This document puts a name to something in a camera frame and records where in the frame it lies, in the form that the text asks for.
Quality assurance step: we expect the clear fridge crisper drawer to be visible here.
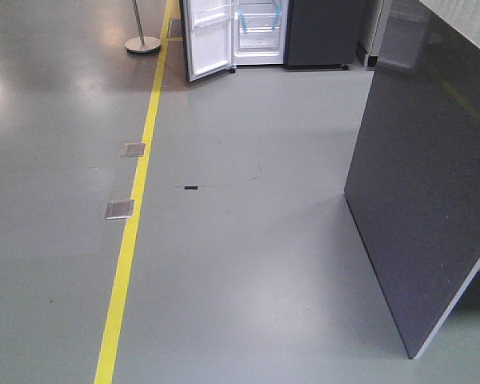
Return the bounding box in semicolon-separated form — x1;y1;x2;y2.
238;28;280;53

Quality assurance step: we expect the dark grey fridge body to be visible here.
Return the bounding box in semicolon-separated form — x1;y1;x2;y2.
234;1;366;69

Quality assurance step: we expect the open fridge door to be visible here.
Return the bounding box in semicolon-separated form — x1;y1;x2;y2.
180;0;234;82

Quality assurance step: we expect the lower glass fridge shelf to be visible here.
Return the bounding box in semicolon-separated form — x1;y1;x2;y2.
238;13;281;33

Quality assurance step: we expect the glass fridge shelf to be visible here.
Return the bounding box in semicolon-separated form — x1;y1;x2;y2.
238;13;281;33
238;0;280;7

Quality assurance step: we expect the middle glass fridge shelf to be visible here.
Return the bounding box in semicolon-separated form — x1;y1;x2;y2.
238;0;280;7

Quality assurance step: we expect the grey appliance beside fridge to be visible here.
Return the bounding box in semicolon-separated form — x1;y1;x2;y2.
356;0;430;72

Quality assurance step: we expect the metal floor plate far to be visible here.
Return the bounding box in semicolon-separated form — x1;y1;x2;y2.
120;142;146;158

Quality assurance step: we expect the metal floor plate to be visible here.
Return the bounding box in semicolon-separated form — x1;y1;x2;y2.
120;142;146;158
104;199;135;220

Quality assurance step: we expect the metal floor plate near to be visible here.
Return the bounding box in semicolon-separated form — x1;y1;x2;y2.
104;199;135;220

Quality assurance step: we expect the clear lower door bin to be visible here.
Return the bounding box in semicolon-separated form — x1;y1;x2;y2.
192;8;230;28

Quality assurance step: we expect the metal stand with round base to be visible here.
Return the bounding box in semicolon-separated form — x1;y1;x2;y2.
124;0;161;54

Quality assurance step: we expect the grey stone kitchen counter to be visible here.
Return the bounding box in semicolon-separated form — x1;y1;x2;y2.
344;1;480;359

